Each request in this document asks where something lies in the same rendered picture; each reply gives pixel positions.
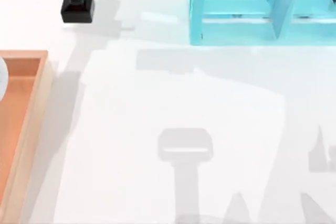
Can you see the light blue rack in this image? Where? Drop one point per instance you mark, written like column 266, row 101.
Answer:
column 236, row 6

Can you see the shallow salmon-coloured box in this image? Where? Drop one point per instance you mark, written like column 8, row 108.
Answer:
column 18, row 119

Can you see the pale grey rounded object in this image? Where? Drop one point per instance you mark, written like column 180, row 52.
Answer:
column 2, row 77

